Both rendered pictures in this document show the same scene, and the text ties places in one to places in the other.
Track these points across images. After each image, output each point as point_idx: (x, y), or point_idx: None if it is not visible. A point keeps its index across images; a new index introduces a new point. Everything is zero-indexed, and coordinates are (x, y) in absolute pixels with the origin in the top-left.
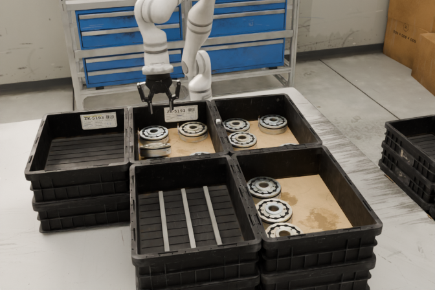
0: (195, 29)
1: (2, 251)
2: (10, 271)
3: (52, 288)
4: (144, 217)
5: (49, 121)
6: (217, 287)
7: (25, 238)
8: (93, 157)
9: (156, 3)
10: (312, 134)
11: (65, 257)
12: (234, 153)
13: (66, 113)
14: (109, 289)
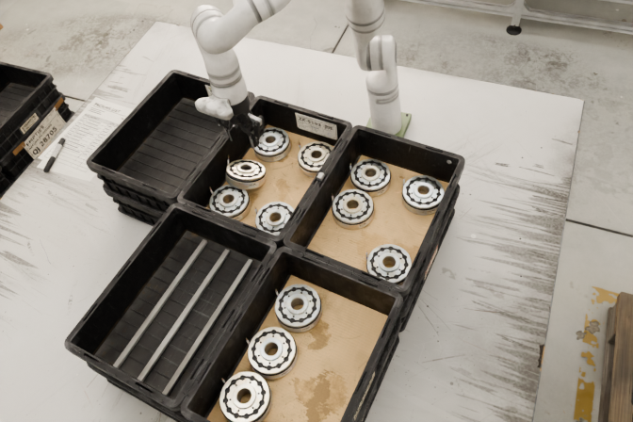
0: (349, 24)
1: (82, 213)
2: (72, 242)
3: (84, 283)
4: (164, 267)
5: (176, 79)
6: (151, 403)
7: (106, 207)
8: (195, 146)
9: (202, 29)
10: (411, 266)
11: (117, 252)
12: (285, 245)
13: (191, 78)
14: None
